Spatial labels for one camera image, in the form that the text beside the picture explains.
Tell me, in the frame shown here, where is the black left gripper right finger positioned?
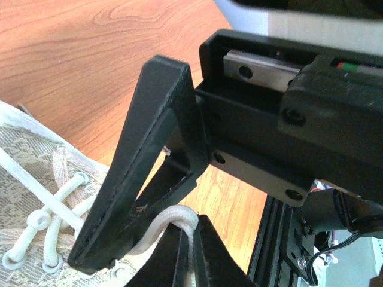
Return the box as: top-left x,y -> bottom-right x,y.
194,215 -> 254,287

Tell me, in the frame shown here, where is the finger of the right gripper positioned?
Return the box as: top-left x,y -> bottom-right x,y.
68,56 -> 208,274

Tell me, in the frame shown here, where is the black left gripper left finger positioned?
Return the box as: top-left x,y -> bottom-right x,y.
126,228 -> 183,287

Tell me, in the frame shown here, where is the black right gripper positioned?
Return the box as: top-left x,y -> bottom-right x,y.
196,29 -> 382,206

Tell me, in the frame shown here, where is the white shoelace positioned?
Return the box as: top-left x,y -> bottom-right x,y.
1,150 -> 199,273

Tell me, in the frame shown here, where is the white canvas sneaker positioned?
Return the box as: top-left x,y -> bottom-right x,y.
1,103 -> 143,286

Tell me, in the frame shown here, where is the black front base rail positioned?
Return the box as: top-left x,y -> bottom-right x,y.
247,196 -> 315,286

